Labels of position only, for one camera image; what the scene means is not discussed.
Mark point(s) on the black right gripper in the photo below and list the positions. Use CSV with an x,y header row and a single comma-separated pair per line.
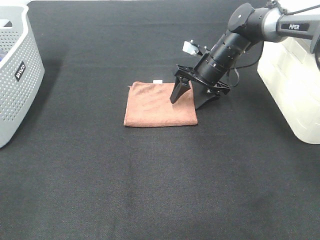
x,y
207,72

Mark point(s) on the orange-brown towel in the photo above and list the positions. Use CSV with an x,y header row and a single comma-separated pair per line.
x,y
148,105

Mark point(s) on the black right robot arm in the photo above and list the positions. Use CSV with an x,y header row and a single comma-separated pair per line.
x,y
246,27

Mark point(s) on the white plastic storage bin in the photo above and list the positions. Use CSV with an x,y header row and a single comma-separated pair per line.
x,y
290,73

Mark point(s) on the black fabric table mat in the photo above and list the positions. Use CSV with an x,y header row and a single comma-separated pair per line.
x,y
73,171

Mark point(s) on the grey perforated laundry basket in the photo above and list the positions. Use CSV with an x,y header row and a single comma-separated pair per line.
x,y
21,69

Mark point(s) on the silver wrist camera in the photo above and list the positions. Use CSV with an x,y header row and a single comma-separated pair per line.
x,y
191,48

